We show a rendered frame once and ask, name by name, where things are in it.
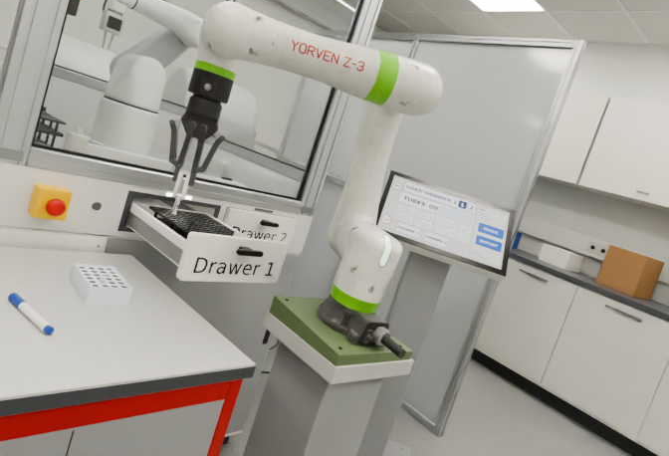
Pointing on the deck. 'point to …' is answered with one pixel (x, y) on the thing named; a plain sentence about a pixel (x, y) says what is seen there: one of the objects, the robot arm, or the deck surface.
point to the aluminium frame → (33, 0)
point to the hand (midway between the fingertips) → (182, 183)
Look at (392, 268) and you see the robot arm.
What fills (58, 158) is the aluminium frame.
